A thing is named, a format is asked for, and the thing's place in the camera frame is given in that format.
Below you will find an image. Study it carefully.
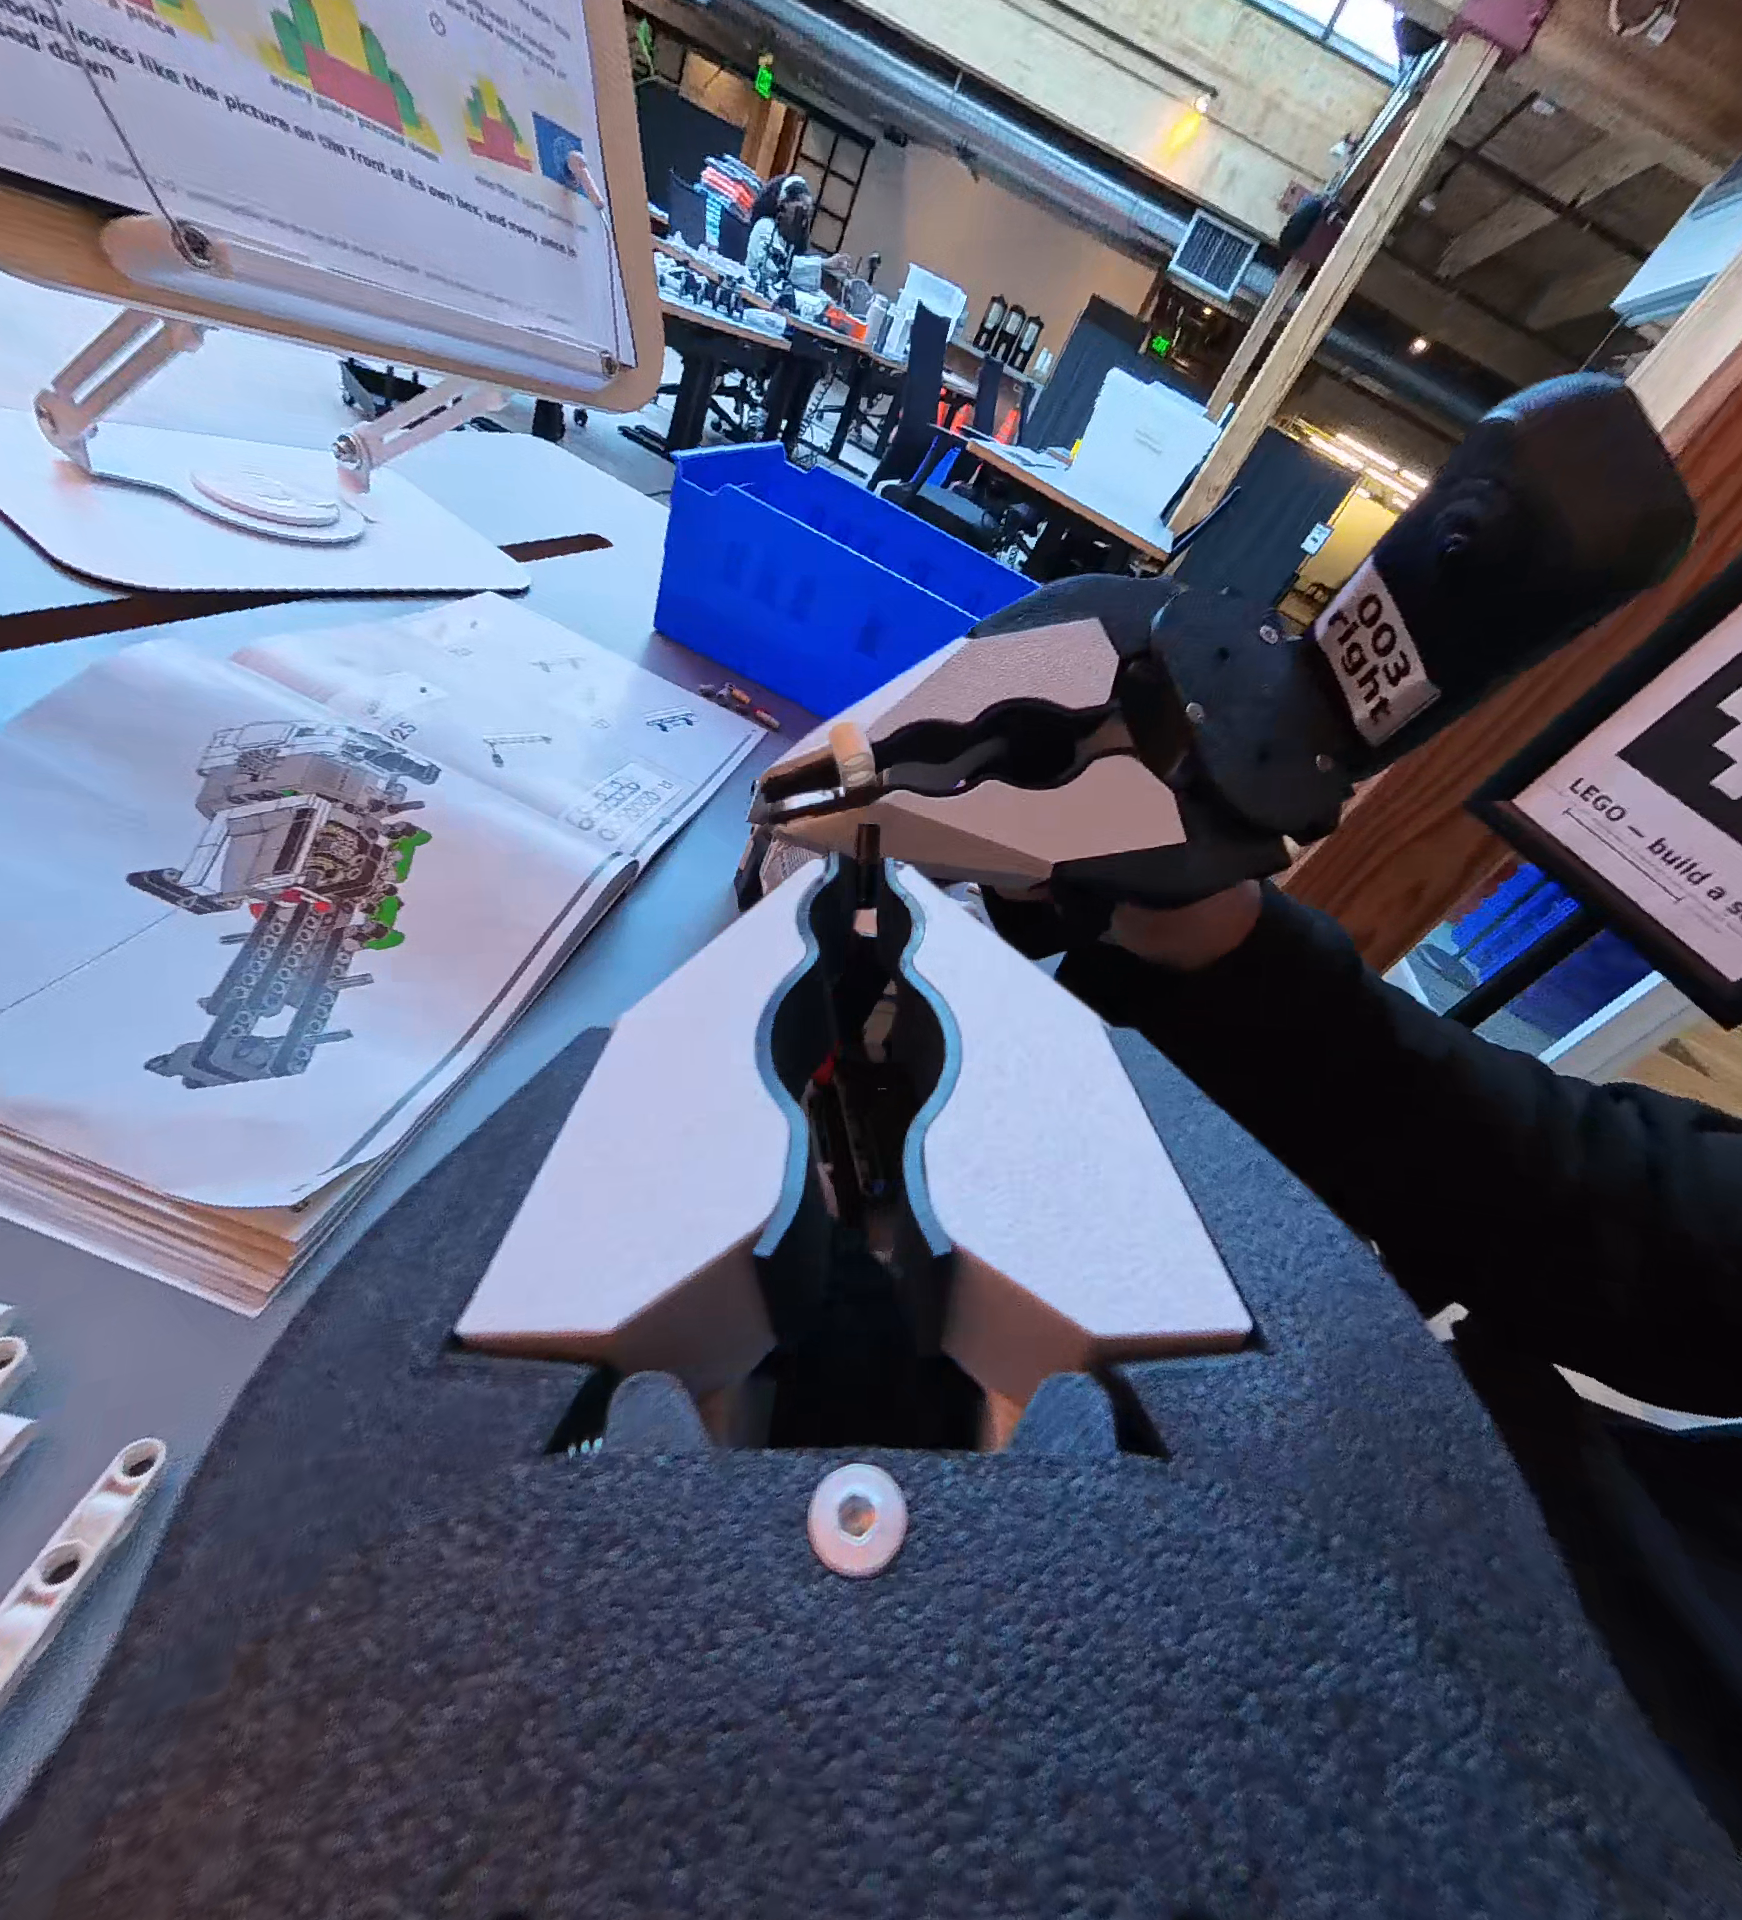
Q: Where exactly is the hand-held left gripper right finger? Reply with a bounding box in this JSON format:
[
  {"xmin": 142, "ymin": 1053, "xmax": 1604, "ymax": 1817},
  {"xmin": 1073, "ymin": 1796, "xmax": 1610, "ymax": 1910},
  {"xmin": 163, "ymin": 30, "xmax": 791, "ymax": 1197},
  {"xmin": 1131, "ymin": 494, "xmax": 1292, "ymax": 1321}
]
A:
[{"xmin": 877, "ymin": 867, "xmax": 1253, "ymax": 1454}]

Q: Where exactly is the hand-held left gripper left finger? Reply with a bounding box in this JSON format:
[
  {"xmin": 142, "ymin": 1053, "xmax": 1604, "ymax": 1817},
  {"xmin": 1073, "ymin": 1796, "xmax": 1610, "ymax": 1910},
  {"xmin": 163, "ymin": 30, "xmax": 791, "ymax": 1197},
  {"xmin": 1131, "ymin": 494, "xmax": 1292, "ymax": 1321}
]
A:
[{"xmin": 453, "ymin": 859, "xmax": 851, "ymax": 1449}]

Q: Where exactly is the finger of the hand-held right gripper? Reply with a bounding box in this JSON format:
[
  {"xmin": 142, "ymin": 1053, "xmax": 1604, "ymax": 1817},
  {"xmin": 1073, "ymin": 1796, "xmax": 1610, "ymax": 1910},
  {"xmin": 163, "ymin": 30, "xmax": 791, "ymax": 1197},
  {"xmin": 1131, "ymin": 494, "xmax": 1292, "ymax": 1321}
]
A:
[
  {"xmin": 759, "ymin": 616, "xmax": 1127, "ymax": 797},
  {"xmin": 749, "ymin": 735, "xmax": 1190, "ymax": 891}
]

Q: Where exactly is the person's right forearm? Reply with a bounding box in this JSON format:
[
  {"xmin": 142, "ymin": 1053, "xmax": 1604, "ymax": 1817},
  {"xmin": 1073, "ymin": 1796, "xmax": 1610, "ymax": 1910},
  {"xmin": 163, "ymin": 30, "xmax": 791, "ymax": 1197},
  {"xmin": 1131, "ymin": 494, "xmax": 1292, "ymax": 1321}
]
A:
[{"xmin": 983, "ymin": 884, "xmax": 1742, "ymax": 1358}]

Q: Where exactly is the lego instruction booklet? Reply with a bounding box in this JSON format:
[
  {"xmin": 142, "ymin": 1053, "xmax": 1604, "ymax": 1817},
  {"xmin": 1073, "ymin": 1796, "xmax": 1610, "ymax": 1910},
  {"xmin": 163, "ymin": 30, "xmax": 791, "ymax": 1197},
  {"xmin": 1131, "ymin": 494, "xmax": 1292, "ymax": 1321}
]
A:
[{"xmin": 0, "ymin": 591, "xmax": 769, "ymax": 1314}]

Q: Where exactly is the long desk with lego models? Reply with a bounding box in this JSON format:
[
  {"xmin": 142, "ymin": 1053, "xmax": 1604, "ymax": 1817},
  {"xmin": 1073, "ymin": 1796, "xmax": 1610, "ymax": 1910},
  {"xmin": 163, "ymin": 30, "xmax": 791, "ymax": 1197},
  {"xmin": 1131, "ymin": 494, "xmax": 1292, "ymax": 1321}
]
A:
[{"xmin": 652, "ymin": 240, "xmax": 962, "ymax": 452}]

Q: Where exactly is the person's right hand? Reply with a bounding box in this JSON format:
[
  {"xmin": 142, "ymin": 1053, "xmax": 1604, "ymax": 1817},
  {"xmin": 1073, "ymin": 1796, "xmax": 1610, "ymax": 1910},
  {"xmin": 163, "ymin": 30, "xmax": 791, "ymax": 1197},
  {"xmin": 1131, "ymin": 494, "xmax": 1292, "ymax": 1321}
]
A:
[{"xmin": 1108, "ymin": 883, "xmax": 1262, "ymax": 969}]

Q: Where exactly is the light wooden desk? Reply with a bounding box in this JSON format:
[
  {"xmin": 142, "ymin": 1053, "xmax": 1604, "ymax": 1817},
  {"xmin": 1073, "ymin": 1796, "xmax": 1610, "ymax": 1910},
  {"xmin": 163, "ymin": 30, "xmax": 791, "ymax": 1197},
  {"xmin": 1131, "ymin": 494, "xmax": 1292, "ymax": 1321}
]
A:
[{"xmin": 960, "ymin": 436, "xmax": 1180, "ymax": 580}]

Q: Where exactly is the dark partition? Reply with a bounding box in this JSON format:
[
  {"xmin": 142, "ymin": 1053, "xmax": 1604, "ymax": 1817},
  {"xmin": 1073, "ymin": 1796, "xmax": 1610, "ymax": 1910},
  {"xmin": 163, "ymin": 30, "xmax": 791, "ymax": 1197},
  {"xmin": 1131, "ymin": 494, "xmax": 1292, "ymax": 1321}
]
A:
[{"xmin": 1178, "ymin": 427, "xmax": 1361, "ymax": 610}]

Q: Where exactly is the blue plastic bin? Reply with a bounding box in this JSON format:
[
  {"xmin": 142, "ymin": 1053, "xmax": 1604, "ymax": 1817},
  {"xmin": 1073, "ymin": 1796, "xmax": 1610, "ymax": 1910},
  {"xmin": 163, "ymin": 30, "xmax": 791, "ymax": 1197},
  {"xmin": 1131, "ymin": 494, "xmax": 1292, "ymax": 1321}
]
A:
[{"xmin": 652, "ymin": 439, "xmax": 1038, "ymax": 723}]

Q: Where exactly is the white box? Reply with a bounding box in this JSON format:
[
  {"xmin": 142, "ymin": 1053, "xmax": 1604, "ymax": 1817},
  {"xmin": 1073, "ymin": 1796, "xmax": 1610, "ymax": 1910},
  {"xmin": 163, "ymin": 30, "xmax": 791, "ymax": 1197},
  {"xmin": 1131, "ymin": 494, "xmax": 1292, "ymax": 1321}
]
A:
[{"xmin": 1073, "ymin": 367, "xmax": 1219, "ymax": 519}]

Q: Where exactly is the black office chair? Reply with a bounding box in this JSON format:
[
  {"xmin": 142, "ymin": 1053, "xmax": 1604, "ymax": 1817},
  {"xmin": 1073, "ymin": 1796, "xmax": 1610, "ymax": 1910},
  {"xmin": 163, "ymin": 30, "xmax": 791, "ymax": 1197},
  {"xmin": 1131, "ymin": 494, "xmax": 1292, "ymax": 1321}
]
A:
[{"xmin": 870, "ymin": 301, "xmax": 994, "ymax": 498}]

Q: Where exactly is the wooden pillar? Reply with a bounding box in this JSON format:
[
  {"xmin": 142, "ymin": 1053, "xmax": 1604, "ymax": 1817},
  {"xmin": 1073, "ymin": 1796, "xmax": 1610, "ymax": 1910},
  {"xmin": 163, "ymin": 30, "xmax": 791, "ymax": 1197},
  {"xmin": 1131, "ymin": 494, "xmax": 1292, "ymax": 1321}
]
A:
[{"xmin": 1281, "ymin": 150, "xmax": 1742, "ymax": 962}]

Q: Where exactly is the framed tag placard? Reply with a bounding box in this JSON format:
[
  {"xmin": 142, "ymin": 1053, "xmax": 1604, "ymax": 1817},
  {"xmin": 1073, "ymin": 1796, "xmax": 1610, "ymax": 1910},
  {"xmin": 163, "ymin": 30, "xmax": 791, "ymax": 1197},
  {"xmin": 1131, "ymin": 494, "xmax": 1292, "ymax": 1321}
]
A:
[{"xmin": 1471, "ymin": 480, "xmax": 1742, "ymax": 1030}]

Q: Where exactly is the person's black top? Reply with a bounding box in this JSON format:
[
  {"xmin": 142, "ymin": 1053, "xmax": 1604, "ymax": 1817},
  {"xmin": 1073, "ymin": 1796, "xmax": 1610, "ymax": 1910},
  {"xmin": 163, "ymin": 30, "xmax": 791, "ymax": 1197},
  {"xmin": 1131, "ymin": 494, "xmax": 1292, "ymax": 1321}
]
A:
[{"xmin": 1441, "ymin": 1305, "xmax": 1742, "ymax": 1920}]

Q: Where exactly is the instruction sign on stand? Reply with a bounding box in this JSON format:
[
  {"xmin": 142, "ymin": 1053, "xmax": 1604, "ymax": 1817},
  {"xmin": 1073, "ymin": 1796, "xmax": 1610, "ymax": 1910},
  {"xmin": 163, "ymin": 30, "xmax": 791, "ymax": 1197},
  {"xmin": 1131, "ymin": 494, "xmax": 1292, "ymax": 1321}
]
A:
[{"xmin": 0, "ymin": 0, "xmax": 666, "ymax": 594}]

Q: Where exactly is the light wooden post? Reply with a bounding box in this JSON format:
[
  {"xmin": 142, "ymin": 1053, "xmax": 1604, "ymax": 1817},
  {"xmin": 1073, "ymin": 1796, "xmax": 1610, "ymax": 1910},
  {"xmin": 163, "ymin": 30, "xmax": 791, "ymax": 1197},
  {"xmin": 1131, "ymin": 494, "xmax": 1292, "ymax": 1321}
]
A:
[{"xmin": 1168, "ymin": 30, "xmax": 1503, "ymax": 533}]

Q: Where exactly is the wall air vent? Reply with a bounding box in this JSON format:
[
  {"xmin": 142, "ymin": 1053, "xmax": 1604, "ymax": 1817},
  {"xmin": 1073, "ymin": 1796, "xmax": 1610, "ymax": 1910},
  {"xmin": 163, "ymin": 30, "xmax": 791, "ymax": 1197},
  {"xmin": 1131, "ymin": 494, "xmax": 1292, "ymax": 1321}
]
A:
[{"xmin": 1168, "ymin": 210, "xmax": 1262, "ymax": 303}]

